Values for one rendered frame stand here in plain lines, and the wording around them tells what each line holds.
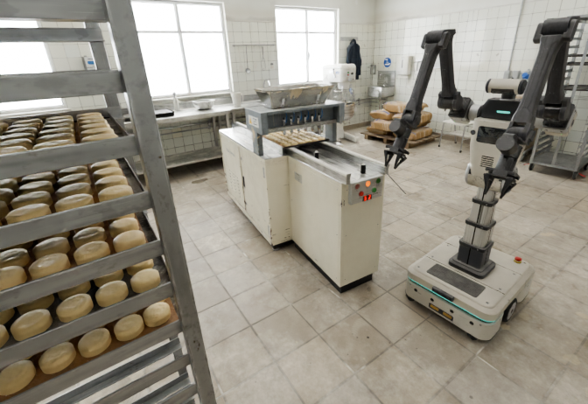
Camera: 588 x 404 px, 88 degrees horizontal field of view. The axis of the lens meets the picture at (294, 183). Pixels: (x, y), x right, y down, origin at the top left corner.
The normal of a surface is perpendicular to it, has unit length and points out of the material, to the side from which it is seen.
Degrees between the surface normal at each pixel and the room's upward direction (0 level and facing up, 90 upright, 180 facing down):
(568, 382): 0
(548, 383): 0
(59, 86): 90
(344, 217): 90
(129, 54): 90
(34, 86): 90
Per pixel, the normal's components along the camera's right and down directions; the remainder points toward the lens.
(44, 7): 0.57, 0.29
